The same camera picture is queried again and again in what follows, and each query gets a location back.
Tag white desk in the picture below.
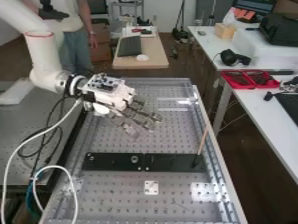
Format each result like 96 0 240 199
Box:
188 24 298 73
212 74 298 188

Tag black cable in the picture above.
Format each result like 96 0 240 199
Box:
16 95 74 174

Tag cardboard box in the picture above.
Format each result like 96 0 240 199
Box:
91 23 114 63

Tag monitor screen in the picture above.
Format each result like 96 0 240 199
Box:
232 0 279 14

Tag black bag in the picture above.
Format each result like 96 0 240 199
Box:
259 13 298 47

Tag red tray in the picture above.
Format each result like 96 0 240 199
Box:
247 69 283 89
220 69 257 90

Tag small white box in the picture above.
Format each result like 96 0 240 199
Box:
143 180 160 196

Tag thin stick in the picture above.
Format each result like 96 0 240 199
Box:
196 114 213 157

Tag metal shelf rack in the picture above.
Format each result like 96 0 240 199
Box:
108 0 147 27

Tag small wooden box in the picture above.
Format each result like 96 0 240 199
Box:
215 22 237 40

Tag person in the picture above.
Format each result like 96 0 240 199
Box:
22 0 100 77

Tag teal cable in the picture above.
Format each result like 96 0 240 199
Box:
24 178 42 218

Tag black headphones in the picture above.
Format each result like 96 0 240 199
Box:
220 48 253 67

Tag black plate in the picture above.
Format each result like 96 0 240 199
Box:
83 152 209 173

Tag clear box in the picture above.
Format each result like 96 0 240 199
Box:
42 77 248 224

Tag grey laptop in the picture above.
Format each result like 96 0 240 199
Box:
116 34 144 58

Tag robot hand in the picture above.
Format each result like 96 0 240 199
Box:
80 72 164 134

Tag black keyboard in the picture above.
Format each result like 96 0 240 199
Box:
265 91 298 128

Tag wooden desk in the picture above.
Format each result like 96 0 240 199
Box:
111 31 171 70

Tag white cable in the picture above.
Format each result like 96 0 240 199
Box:
31 164 80 224
0 99 86 224

